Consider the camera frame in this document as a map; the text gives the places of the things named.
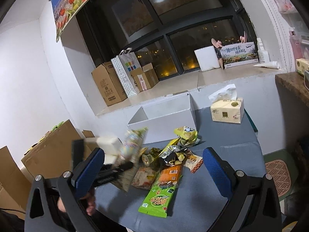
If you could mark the large open cardboard box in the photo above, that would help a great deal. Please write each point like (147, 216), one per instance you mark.
(53, 149)

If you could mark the white tube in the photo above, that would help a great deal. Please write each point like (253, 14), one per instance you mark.
(268, 65)

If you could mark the white dotted paper bag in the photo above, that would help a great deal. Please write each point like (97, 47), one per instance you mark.
(125, 77)

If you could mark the tall brown cardboard box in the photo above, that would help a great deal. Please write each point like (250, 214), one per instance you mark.
(108, 84)

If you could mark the pastel snack packet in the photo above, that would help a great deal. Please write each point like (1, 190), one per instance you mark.
(132, 140)

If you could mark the pink plastic object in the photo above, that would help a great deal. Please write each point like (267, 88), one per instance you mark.
(216, 43)
(242, 37)

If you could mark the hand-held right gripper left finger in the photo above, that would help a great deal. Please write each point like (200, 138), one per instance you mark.
(89, 171)

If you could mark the green seaweed snack packet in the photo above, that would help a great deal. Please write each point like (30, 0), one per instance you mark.
(155, 200)

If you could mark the crumpled yellow snack wrapper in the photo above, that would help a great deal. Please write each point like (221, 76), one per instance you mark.
(154, 152)

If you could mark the yellow-green chip bag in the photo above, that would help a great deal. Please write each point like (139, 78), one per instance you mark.
(187, 135)

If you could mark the dark glass window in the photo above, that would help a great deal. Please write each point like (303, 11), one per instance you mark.
(188, 43)

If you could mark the black yellow snack packet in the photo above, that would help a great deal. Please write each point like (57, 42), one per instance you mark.
(169, 154)

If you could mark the cream stool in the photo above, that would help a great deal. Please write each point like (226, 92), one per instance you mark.
(108, 145)

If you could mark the small orange white snack packet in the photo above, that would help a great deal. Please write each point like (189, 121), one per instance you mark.
(193, 162)

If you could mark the landscape printed carton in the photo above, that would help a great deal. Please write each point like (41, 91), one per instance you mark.
(239, 55)

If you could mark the green stool perforated cushion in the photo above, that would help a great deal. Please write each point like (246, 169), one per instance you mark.
(280, 176)

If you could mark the white spray bottle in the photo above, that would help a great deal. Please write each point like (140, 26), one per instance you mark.
(263, 54)

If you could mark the white storage box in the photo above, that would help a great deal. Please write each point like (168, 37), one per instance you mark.
(166, 128)

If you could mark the brown stone counter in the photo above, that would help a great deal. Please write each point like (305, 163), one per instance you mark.
(292, 84)

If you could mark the pale rice cracker packet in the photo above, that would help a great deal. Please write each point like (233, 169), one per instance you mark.
(144, 177)

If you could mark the clear jelly cup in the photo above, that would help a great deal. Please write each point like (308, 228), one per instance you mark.
(147, 160)

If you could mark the flat cardboard sheet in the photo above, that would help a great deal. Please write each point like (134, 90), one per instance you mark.
(9, 174)

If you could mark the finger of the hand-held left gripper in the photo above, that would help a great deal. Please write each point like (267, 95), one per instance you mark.
(106, 180)
(120, 166)

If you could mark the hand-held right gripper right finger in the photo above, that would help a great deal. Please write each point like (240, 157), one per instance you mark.
(216, 171)

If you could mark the white foam box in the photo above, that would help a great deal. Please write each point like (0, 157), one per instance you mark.
(207, 58)

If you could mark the person's left hand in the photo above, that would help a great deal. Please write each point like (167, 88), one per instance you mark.
(91, 205)

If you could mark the blue-grey table cover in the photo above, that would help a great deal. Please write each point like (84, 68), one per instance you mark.
(205, 130)

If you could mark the yellow green tissue pack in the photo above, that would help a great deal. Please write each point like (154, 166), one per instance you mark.
(301, 66)

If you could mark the small plain cardboard box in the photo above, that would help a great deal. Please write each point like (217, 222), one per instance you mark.
(151, 75)

